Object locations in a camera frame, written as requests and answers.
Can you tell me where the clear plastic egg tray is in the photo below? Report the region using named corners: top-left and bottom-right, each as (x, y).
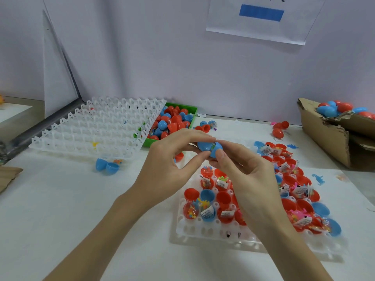
top-left (176, 137), bottom-right (348, 255)
top-left (28, 96), bottom-right (168, 160)

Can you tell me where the flat brown cardboard sheet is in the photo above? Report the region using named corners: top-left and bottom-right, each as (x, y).
top-left (0, 166), bottom-right (23, 194)

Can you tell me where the clear triangular panel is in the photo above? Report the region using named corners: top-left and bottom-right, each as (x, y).
top-left (42, 10), bottom-right (82, 117)

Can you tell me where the pile of finished eggs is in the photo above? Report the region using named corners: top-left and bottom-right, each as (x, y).
top-left (316, 100), bottom-right (375, 121)

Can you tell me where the green plastic tray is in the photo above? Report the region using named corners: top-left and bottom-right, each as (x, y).
top-left (143, 102), bottom-right (199, 148)

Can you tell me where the person's right hand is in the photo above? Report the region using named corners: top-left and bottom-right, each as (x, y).
top-left (208, 140), bottom-right (288, 232)

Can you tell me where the person's left hand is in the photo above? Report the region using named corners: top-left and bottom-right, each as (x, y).
top-left (126, 128), bottom-right (216, 214)

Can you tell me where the person's left forearm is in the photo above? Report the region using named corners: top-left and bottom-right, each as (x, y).
top-left (44, 190), bottom-right (150, 281)

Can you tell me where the cardboard box of capsules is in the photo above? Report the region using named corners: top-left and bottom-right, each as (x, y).
top-left (297, 98), bottom-right (375, 170)

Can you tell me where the person's right forearm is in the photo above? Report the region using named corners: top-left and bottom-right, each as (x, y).
top-left (258, 210), bottom-right (335, 281)

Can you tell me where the grey metal rail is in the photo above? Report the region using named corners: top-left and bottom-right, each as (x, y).
top-left (0, 98), bottom-right (84, 164)

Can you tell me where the white paper sign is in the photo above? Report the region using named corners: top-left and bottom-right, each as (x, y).
top-left (205, 0), bottom-right (327, 46)

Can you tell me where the small capsule cluster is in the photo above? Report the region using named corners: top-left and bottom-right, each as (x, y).
top-left (195, 120), bottom-right (218, 132)

